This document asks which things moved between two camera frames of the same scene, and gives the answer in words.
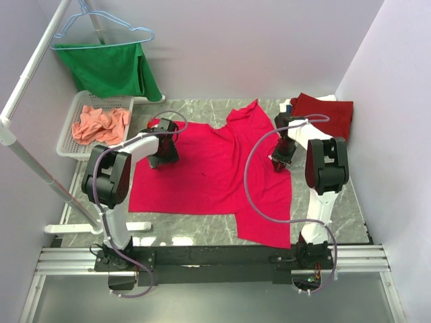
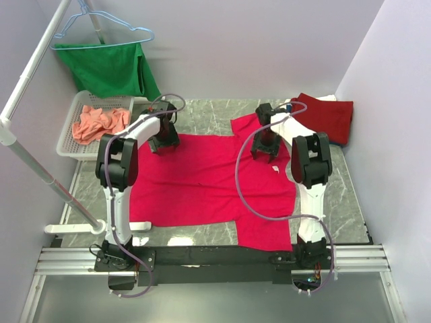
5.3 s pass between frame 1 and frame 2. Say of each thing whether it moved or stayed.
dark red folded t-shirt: stayed
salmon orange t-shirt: stayed
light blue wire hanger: stayed
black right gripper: moved
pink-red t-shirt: moved
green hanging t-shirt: stayed
